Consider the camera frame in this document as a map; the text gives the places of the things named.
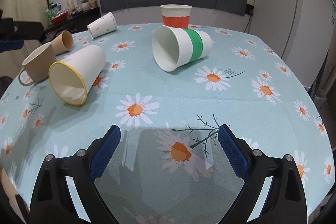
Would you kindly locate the white cup green band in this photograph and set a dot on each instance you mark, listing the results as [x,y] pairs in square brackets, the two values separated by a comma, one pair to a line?
[175,47]

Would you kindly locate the dark side shelf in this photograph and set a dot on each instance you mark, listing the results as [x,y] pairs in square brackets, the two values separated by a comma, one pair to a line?
[75,24]

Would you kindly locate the small potted plant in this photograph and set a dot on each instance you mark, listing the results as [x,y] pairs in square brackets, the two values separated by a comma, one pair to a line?
[85,5]

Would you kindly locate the white cup yellow rim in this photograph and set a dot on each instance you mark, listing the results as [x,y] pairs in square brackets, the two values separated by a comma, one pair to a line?
[72,78]

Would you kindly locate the white refrigerator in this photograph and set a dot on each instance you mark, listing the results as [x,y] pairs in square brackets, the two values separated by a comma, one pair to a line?
[299,31]

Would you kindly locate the beige ceramic mug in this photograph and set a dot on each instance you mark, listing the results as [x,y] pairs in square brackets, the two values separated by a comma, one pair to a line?
[37,64]

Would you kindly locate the tan paper cup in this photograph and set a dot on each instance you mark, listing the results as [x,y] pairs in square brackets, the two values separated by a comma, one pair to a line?
[63,43]

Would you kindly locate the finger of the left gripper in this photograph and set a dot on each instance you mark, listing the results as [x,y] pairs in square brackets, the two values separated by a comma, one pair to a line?
[11,45]

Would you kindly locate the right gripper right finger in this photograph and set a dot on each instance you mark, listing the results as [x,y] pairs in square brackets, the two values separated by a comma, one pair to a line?
[285,201]

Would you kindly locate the red bowl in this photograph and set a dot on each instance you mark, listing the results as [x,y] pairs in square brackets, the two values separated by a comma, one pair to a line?
[59,18]

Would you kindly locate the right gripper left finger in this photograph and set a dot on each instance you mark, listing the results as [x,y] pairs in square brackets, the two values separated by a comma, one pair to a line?
[51,201]

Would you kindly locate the green glass bottle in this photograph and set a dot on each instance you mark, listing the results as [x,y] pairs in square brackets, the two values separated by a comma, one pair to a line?
[51,12]

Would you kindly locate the white cup orange band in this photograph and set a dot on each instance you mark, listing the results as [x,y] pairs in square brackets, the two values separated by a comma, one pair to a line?
[177,16]

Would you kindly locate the white cup pink hearts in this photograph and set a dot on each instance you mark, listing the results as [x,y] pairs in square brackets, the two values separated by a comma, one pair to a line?
[102,25]

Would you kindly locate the blue daisy tablecloth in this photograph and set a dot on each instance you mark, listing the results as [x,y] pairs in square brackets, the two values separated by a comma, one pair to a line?
[169,166]

